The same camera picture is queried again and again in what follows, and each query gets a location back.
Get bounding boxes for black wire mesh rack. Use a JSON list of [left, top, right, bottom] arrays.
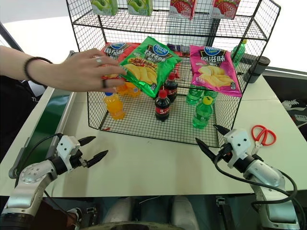
[[65, 0, 282, 148]]

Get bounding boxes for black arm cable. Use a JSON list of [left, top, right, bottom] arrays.
[[213, 153, 307, 230], [14, 133, 63, 190]]

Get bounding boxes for red strawberry juice carton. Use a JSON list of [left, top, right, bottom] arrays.
[[211, 0, 241, 20], [168, 0, 198, 20]]

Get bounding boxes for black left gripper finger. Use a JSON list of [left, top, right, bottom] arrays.
[[86, 150, 109, 168], [78, 136, 97, 146]]

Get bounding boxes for green apple juice carton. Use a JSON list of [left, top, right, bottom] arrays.
[[127, 0, 154, 17], [90, 0, 119, 16]]

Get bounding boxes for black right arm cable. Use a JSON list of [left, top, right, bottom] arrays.
[[213, 153, 307, 230]]

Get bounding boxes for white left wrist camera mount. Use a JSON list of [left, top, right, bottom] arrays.
[[56, 135, 82, 172]]

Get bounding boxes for person's black garment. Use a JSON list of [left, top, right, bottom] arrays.
[[0, 75, 47, 165]]

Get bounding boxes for red handled scissors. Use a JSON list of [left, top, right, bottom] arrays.
[[251, 125, 277, 154]]

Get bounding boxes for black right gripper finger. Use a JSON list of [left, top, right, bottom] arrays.
[[195, 138, 221, 164], [213, 124, 231, 140]]

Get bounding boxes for black and white sneaker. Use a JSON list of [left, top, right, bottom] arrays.
[[281, 99, 302, 111]]

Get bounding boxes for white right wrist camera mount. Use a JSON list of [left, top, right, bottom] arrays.
[[223, 128, 252, 169]]

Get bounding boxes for green soda bottle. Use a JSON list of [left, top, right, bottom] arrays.
[[203, 89, 219, 106], [186, 83, 204, 106], [231, 39, 248, 69], [192, 95, 214, 130]]

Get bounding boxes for grey rounded shape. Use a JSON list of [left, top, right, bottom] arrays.
[[102, 196, 135, 230], [167, 195, 200, 230]]

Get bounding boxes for pink potato chips bag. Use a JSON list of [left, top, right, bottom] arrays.
[[189, 44, 243, 98]]

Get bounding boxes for black tumbler cup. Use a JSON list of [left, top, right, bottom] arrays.
[[248, 56, 271, 84]]

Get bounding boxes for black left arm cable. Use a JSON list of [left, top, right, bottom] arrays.
[[14, 133, 63, 190]]

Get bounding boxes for person's bare hand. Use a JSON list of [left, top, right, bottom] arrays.
[[53, 48, 128, 93]]

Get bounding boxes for red potato chips bag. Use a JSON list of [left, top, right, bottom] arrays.
[[98, 42, 142, 80]]

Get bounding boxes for orange soda bottle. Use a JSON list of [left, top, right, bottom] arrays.
[[103, 90, 127, 120], [117, 82, 142, 98]]

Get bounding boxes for green conveyor belt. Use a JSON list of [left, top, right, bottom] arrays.
[[8, 50, 78, 179]]

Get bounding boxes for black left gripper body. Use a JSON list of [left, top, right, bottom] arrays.
[[70, 149, 89, 171]]

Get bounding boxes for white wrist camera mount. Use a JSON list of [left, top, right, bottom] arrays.
[[56, 135, 82, 172], [223, 128, 252, 169]]

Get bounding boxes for dark purple snack packet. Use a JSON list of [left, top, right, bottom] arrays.
[[166, 43, 190, 57]]

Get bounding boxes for green potato chips bag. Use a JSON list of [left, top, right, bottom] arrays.
[[118, 36, 183, 99]]

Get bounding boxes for small cola bottle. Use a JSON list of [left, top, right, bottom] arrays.
[[164, 74, 179, 104], [154, 90, 172, 123]]

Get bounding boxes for black wrist band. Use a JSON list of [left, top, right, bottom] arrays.
[[23, 56, 54, 85]]

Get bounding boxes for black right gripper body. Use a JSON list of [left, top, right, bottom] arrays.
[[215, 143, 234, 164]]

